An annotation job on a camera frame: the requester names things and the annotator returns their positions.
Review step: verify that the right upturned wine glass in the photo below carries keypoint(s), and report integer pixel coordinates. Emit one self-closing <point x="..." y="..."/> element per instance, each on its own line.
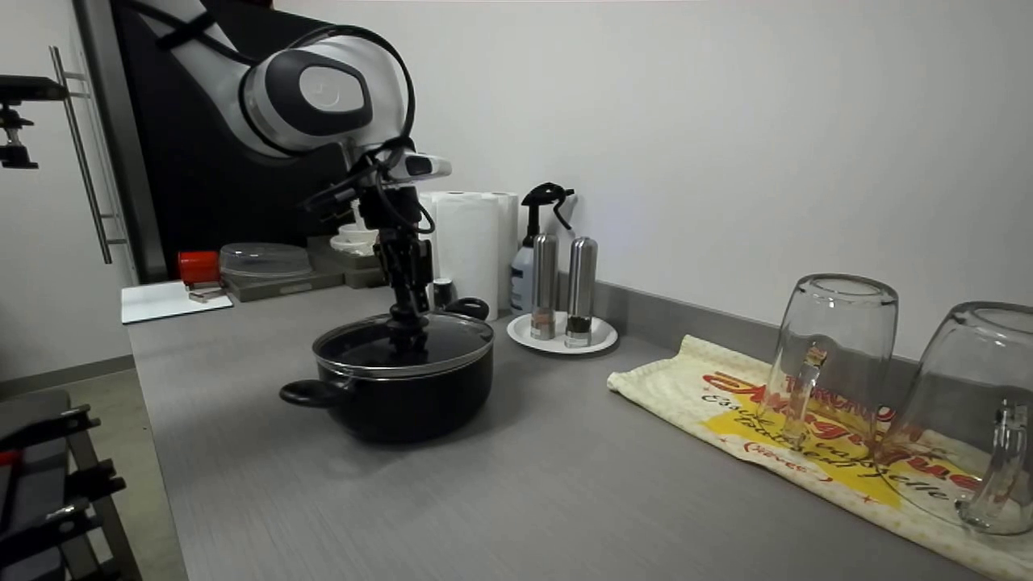
<point x="970" y="416"/>

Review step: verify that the white paper sheet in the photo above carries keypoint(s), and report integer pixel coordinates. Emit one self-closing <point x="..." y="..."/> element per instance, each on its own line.
<point x="166" y="300"/>

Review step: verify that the metal door handle bar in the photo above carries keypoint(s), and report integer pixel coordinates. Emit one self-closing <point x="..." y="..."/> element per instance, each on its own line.
<point x="94" y="207"/>

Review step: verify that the left steel grinder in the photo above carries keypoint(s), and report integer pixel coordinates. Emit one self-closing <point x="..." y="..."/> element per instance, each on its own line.
<point x="544" y="286"/>

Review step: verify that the white paper towel roll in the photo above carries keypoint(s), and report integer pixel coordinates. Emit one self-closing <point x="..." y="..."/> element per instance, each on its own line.
<point x="472" y="235"/>

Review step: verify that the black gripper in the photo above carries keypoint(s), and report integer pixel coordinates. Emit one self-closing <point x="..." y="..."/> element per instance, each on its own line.
<point x="383" y="189"/>

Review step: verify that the right steel grinder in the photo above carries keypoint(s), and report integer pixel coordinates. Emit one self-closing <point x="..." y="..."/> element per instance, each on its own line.
<point x="582" y="286"/>

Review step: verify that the spray bottle with black trigger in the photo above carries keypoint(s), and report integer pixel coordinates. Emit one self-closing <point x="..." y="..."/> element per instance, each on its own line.
<point x="521" y="268"/>

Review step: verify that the upturned wine glass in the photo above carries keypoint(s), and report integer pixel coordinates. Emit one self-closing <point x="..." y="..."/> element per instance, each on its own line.
<point x="833" y="346"/>
<point x="970" y="416"/>

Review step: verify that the white round plate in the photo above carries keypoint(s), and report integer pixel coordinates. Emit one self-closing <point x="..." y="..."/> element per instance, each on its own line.
<point x="563" y="341"/>

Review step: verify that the clear plastic container lid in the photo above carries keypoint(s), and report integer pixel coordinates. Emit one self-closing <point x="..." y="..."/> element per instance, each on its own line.
<point x="261" y="259"/>

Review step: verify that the cream printed kitchen towel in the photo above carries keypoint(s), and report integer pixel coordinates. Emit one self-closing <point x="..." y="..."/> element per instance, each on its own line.
<point x="715" y="395"/>

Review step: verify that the left upturned wine glass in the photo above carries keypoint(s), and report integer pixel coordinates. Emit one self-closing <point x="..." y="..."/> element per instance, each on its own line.
<point x="833" y="346"/>

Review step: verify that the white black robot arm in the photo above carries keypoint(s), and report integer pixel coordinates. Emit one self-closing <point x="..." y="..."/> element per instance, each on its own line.
<point x="331" y="88"/>

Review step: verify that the glass lid with black knob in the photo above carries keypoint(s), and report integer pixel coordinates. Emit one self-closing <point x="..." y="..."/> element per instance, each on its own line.
<point x="436" y="344"/>

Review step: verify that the black cooking pot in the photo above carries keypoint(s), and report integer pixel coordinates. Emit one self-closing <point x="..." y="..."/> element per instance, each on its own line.
<point x="400" y="409"/>

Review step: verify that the steel grinder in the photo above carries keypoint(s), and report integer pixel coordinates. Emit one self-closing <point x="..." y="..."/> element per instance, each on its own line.
<point x="544" y="286"/>
<point x="582" y="286"/>

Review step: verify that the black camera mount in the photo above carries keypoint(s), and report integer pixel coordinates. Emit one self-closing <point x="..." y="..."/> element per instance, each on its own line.
<point x="12" y="90"/>

